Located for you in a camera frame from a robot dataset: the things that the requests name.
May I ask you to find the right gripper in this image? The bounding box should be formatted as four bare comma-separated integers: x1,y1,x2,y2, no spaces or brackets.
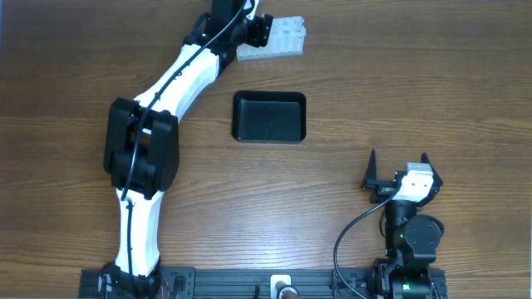
360,148,444,204

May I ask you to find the black tray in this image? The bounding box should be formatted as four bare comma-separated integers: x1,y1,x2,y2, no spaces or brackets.
231,90,308,145

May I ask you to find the white test tube rack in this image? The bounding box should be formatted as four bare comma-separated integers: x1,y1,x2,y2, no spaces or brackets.
235,15,308,63

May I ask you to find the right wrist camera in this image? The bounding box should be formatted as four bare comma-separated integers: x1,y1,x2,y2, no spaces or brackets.
397,162,435,203

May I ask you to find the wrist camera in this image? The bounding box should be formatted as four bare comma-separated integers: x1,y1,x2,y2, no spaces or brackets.
244,0,262,21
397,162,435,203

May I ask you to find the black cable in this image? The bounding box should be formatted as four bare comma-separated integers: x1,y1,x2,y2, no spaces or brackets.
120,0,250,287
332,184,405,299

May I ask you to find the mounting rail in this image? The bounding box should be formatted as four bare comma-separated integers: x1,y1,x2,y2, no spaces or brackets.
78,266,448,299

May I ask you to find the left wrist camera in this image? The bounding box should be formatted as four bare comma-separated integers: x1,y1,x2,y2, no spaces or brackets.
244,0,262,21

